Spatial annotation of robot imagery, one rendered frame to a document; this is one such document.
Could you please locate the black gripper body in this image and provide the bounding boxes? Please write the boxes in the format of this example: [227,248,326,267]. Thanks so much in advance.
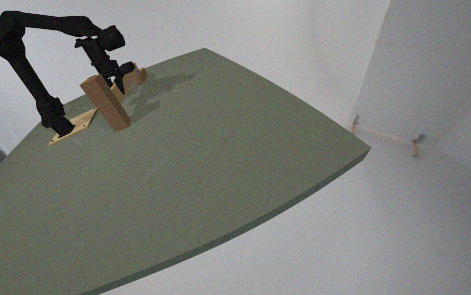
[91,53,135,82]

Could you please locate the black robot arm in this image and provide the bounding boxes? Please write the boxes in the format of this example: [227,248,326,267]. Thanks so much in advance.
[0,11,125,138]

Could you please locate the long wooden rail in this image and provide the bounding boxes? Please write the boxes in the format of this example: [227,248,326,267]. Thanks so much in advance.
[110,62,138,104]

